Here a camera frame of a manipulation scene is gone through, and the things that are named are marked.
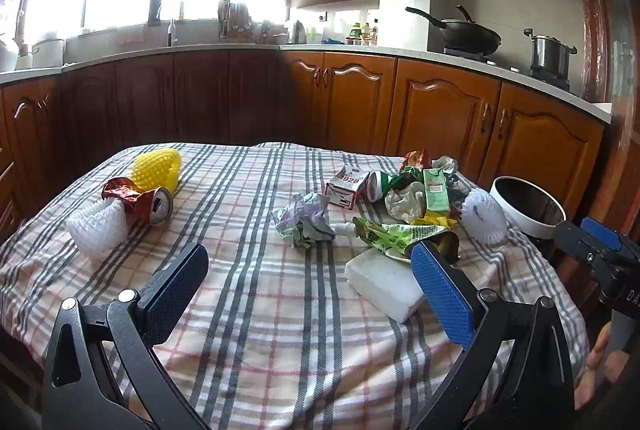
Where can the white foam net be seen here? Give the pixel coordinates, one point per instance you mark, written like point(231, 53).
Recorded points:
point(99, 228)
point(483, 218)

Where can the crumpled printed paper ball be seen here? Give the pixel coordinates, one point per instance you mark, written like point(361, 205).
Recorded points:
point(302, 223)

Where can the green crushed can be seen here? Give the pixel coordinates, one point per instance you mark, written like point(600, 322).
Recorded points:
point(379, 183)

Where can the plaid checkered tablecloth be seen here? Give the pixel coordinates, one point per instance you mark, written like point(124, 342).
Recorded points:
point(275, 338)

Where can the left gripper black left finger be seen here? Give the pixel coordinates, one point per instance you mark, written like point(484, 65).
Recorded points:
point(80, 390)

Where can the person's right hand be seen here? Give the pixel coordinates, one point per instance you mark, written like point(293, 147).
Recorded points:
point(612, 365)

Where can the red snack bag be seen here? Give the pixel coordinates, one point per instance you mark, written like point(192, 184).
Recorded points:
point(417, 159)

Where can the white rice cooker pot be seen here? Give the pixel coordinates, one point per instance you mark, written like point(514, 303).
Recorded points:
point(48, 53)

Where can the lower wooden kitchen cabinets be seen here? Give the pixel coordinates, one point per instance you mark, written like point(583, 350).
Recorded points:
point(58, 124)

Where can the black wok with handle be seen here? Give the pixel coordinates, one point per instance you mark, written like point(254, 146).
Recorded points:
point(462, 35)

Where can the condiment bottles group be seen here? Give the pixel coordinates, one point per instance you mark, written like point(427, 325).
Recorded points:
point(363, 34)

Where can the small white red carton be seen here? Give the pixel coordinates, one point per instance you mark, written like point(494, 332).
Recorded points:
point(346, 186)

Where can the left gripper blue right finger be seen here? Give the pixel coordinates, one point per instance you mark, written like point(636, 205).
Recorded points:
point(535, 390)

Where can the white plastic bag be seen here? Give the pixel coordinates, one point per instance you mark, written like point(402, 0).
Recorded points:
point(408, 204)

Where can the crushed red soda can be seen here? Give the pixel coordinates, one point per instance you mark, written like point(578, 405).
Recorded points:
point(153, 207)

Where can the steel stock pot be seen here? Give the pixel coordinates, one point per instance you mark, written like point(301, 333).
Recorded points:
point(550, 58)

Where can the green milk carton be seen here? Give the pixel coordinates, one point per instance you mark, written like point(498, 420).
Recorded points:
point(436, 193)

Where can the white round trash bin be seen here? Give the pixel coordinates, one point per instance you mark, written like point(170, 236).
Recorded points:
point(530, 207)

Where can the white styrofoam block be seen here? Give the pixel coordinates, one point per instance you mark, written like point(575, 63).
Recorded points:
point(386, 283)

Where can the green yellow snack wrapper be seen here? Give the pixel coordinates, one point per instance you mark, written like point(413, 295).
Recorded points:
point(396, 240)

